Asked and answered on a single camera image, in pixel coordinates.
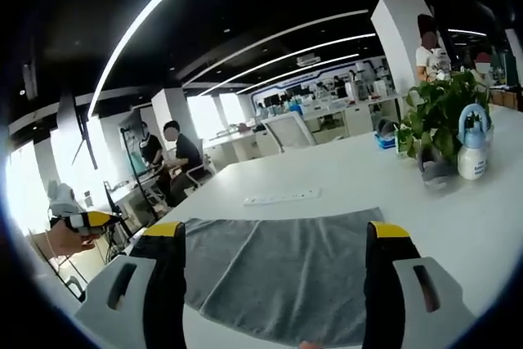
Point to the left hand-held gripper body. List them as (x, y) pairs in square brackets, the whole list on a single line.
[(72, 221)]

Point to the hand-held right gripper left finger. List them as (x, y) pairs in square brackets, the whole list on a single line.
[(163, 275)]

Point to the white spray bottle blue top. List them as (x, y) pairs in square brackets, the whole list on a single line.
[(473, 157)]

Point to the grey towel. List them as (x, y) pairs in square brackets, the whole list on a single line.
[(278, 267)]

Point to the white mesh office chair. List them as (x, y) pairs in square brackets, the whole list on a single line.
[(288, 130)]

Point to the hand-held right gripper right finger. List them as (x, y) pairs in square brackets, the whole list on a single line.
[(384, 279)]

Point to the white table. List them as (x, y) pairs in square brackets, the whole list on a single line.
[(367, 173)]

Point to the blue box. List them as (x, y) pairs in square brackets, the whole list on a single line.
[(386, 140)]

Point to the green potted plant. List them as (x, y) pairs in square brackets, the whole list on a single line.
[(439, 112)]

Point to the person's right hand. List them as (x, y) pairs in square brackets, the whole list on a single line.
[(311, 345)]

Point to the white power strip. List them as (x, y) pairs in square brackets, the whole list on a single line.
[(282, 196)]

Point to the ceiling air conditioner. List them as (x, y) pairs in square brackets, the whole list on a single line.
[(307, 60)]

